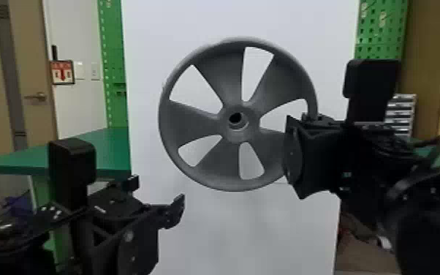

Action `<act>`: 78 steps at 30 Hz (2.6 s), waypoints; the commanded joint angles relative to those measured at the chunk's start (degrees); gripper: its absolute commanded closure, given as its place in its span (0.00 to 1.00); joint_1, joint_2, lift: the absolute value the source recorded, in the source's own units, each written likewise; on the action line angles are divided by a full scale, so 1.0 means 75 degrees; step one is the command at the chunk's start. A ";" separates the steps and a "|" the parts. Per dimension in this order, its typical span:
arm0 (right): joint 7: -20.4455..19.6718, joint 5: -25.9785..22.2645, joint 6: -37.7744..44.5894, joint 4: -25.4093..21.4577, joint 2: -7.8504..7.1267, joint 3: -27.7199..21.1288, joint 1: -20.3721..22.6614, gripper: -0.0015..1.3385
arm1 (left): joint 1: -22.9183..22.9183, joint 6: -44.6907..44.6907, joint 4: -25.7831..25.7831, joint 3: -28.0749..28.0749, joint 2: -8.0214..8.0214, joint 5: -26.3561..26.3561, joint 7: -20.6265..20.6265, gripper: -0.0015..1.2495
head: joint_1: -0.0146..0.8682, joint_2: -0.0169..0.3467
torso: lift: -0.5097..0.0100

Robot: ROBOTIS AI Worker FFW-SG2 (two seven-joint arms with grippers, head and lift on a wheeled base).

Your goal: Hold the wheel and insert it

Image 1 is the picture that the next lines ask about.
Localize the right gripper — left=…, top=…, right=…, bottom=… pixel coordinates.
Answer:
left=282, top=113, right=399, bottom=203

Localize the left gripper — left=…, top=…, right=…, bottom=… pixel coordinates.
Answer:
left=70, top=174, right=186, bottom=275

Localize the grey wheel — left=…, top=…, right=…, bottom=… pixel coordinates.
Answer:
left=157, top=37, right=319, bottom=192

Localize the white panel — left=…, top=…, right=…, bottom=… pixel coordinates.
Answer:
left=121, top=0, right=360, bottom=275

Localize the white drawer cabinet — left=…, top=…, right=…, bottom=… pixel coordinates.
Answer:
left=384, top=93, right=418, bottom=140

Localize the red and white sign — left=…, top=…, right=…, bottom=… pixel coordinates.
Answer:
left=49, top=59, right=76, bottom=86

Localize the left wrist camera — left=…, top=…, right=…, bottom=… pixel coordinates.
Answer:
left=48, top=137, right=98, bottom=211

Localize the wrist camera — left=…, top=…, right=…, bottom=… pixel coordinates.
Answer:
left=342, top=58, right=401, bottom=124
left=48, top=137, right=98, bottom=211

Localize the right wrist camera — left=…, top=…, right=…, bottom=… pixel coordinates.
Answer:
left=342, top=58, right=401, bottom=124

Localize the black cable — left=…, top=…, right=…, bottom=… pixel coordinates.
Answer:
left=409, top=134, right=440, bottom=164

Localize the metal door handle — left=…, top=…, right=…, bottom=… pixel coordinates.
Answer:
left=23, top=91, right=48, bottom=104

